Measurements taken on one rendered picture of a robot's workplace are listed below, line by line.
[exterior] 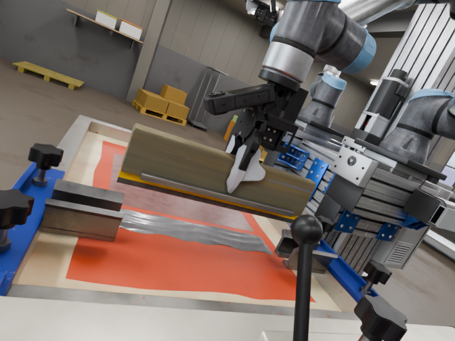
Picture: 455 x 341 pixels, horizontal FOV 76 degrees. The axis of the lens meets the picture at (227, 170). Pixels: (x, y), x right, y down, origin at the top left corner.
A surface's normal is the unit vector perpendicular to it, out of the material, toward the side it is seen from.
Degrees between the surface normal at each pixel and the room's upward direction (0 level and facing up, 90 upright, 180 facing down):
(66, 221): 90
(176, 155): 90
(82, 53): 90
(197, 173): 90
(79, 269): 0
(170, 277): 0
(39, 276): 0
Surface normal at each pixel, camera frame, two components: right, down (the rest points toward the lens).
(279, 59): -0.42, 0.07
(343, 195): -0.86, -0.24
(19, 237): 0.38, -0.89
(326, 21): 0.46, 0.48
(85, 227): 0.30, 0.37
